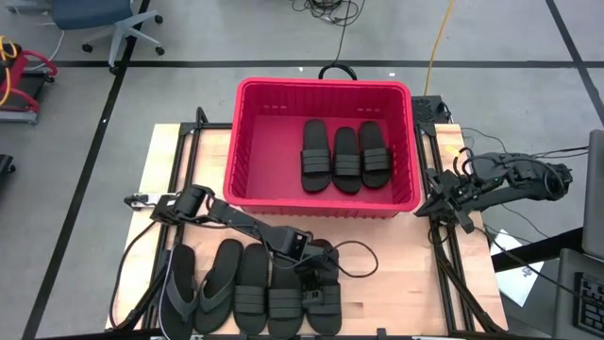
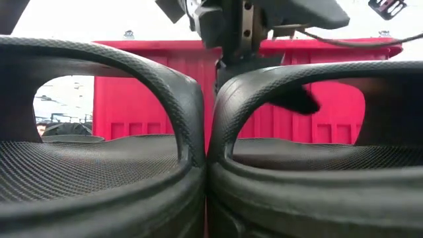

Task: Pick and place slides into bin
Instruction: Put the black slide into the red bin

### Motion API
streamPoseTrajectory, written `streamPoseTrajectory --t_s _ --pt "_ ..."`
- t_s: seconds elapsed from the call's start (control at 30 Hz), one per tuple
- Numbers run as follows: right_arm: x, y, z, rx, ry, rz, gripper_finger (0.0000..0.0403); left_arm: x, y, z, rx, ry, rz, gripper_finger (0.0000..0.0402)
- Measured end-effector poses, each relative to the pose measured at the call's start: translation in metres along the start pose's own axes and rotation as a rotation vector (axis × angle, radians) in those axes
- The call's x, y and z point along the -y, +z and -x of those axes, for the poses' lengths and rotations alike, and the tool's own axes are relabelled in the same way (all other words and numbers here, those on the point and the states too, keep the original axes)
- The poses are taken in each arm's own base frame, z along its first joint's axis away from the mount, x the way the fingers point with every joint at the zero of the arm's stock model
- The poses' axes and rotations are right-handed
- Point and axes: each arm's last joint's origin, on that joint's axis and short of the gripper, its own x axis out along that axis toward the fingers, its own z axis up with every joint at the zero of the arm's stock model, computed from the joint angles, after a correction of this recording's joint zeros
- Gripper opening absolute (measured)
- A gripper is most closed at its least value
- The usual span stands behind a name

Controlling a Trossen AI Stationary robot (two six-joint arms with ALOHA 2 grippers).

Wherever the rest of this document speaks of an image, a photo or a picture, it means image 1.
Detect blue office chair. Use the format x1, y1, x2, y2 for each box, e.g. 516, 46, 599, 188
50, 0, 166, 76

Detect yellow cable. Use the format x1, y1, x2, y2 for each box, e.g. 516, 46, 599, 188
423, 0, 455, 95
0, 36, 19, 106

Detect black flip-flop sandal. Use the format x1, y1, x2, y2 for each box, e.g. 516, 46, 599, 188
193, 238, 245, 335
159, 244, 199, 340

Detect red plastic bin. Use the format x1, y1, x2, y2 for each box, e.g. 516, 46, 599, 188
223, 76, 422, 220

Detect white paper sheet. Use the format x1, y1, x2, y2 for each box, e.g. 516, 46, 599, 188
490, 229, 545, 308

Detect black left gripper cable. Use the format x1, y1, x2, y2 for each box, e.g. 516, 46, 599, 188
263, 238, 379, 280

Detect black right arm base cable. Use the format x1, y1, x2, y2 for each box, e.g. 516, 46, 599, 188
460, 127, 591, 162

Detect white thin cable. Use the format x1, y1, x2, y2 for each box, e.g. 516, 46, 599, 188
158, 245, 176, 340

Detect grey desk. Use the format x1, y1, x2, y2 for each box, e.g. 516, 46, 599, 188
551, 247, 604, 340

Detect black arm base cable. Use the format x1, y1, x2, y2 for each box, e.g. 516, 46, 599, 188
108, 219, 159, 330
460, 127, 591, 162

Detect black keyboard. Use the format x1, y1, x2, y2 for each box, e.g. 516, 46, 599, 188
573, 271, 604, 339

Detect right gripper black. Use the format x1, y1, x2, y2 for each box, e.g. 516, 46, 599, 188
413, 167, 476, 235

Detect red and black cart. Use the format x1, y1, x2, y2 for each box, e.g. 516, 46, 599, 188
0, 35, 59, 126

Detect black slide sandal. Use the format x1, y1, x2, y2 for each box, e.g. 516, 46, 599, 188
332, 126, 363, 196
301, 238, 344, 337
267, 254, 306, 340
233, 243, 270, 336
357, 120, 393, 190
300, 118, 333, 194

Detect grey flat panel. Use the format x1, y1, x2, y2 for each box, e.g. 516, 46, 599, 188
580, 129, 604, 261

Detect black cable bundle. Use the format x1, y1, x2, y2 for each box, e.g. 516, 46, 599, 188
291, 0, 367, 25

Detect black left arm base cable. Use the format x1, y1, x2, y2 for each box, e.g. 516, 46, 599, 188
108, 219, 159, 330

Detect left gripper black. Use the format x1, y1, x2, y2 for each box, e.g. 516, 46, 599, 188
276, 226, 339, 306

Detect black looped cable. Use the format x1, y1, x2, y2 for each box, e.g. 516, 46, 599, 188
318, 62, 359, 82

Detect black vented box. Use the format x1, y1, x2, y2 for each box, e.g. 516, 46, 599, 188
411, 95, 447, 125

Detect black floor cable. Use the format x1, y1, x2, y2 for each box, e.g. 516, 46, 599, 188
474, 225, 579, 297

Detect black chair base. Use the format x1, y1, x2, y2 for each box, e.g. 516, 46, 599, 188
0, 154, 16, 186

